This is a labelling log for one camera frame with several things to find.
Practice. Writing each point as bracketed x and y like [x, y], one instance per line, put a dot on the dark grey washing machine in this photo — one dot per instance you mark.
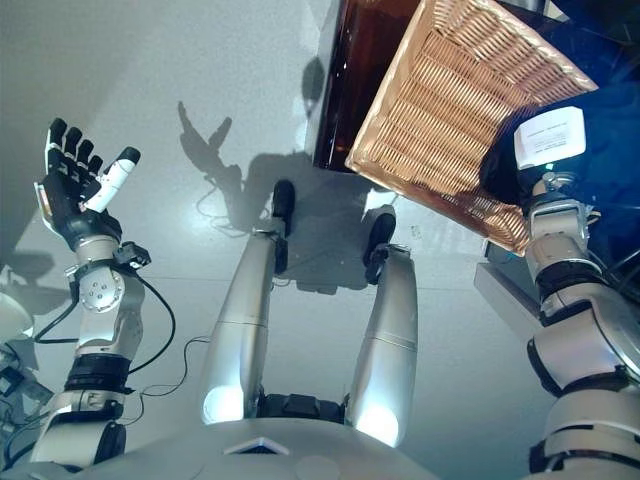
[615, 150]

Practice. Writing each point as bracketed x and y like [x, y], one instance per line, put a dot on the black robot pelvis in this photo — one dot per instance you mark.
[305, 406]

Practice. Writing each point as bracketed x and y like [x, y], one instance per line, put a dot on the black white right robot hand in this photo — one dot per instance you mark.
[550, 137]

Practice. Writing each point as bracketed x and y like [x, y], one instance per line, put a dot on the black right robot foot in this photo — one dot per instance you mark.
[382, 230]

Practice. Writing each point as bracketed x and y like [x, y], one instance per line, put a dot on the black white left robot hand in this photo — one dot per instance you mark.
[65, 200]

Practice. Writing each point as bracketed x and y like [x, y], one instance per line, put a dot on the black left robot foot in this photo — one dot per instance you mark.
[283, 200]

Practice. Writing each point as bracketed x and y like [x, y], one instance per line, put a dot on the silver right robot leg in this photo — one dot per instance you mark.
[390, 350]

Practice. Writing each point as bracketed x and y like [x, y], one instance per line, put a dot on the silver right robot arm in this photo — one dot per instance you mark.
[575, 325]

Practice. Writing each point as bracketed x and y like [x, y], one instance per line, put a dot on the silver left robot leg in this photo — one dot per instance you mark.
[240, 340]

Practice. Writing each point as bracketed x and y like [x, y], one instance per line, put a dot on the grey robot torso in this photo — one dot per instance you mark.
[260, 455]

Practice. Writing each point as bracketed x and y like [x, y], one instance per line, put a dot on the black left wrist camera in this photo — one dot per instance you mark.
[132, 256]

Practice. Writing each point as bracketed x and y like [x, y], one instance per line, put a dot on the black robot foot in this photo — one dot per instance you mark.
[382, 230]
[283, 200]

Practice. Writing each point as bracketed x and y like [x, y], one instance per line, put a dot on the wicker laundry basket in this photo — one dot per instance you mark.
[440, 110]

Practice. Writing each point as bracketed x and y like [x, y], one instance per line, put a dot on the silver robot leg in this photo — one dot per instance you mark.
[390, 350]
[240, 340]

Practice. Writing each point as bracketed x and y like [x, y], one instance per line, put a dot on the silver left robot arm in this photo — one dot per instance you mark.
[100, 310]

